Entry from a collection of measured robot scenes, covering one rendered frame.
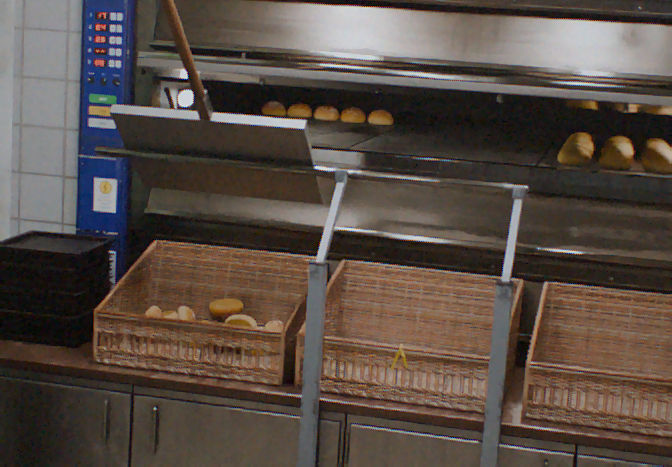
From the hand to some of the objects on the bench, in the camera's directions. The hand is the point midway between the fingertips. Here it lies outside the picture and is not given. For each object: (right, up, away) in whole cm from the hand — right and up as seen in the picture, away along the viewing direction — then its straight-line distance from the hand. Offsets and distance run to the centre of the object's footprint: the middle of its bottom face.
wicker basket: (+12, -123, +115) cm, 169 cm away
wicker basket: (+69, -128, +102) cm, 178 cm away
